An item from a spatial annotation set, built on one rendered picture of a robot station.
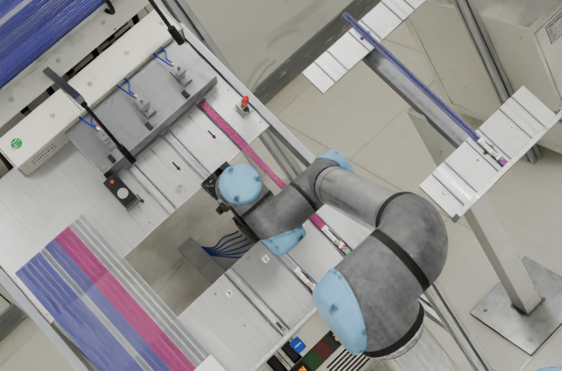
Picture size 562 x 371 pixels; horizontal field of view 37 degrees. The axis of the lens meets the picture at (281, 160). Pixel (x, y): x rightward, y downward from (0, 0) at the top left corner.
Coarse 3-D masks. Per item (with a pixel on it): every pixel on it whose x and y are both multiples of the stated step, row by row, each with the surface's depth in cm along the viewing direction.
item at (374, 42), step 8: (344, 16) 195; (352, 24) 194; (360, 32) 193; (368, 32) 193; (368, 40) 193; (376, 40) 193; (376, 48) 193; (384, 48) 192; (384, 56) 193; (392, 56) 192; (400, 64) 191; (408, 72) 190; (416, 80) 190; (424, 88) 189; (432, 96) 189; (440, 104) 188; (448, 112) 188; (456, 120) 187; (464, 128) 186; (472, 128) 186; (472, 136) 186; (480, 136) 186; (504, 160) 184
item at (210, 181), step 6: (222, 168) 169; (216, 174) 169; (204, 180) 174; (210, 180) 175; (216, 180) 168; (204, 186) 174; (210, 186) 174; (210, 192) 174; (216, 198) 174; (222, 204) 175; (228, 210) 175
